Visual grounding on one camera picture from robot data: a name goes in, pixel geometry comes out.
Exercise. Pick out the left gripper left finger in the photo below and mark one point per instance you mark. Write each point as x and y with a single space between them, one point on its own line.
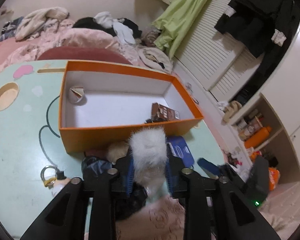
75 209

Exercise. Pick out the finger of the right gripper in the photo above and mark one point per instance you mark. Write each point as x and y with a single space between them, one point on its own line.
209 167

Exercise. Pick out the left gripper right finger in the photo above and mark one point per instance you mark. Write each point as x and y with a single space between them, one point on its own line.
214 208

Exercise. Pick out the white-haired figurine keychain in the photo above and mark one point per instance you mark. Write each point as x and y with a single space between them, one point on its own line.
55 183

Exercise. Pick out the blue tin box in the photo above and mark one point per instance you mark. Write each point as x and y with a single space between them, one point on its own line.
180 149

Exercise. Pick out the black lace doll dress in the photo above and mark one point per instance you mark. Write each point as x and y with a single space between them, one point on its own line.
126 196

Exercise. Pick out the white fur pompom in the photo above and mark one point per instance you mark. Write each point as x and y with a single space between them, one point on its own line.
149 153

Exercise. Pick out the brown printed small carton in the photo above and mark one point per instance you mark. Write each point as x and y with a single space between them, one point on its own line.
161 113

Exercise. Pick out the tan fur pompom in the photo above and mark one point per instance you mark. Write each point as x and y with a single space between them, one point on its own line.
116 151

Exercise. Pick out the orange cardboard box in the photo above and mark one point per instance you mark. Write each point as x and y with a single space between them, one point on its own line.
119 101

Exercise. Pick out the silver tape roll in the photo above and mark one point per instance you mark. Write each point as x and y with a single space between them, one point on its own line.
76 95

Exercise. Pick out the orange bottle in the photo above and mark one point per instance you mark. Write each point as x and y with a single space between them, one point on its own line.
258 138

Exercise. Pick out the green hanging garment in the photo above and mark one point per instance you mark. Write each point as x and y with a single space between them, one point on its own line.
175 22

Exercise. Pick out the black hanging garment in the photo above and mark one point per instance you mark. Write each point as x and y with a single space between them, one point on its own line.
265 27

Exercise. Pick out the pink bed quilt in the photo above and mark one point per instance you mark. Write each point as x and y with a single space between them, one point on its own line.
13 52

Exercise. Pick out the cream knit sweater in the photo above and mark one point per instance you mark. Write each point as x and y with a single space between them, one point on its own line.
36 19

